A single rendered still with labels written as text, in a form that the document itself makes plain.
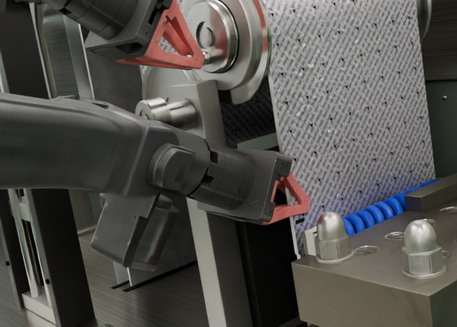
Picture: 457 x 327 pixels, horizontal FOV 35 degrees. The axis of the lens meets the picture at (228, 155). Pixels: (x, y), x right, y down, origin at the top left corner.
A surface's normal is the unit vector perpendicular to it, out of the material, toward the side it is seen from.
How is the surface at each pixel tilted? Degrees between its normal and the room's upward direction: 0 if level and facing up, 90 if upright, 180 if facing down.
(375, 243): 0
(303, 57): 90
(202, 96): 90
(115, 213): 75
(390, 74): 90
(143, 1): 52
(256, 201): 60
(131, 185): 115
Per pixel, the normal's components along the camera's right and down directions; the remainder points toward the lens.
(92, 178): 0.73, 0.39
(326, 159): 0.61, 0.05
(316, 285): -0.78, 0.24
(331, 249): -0.37, 0.23
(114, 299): -0.16, -0.97
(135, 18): -0.72, -0.40
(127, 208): -0.37, -0.11
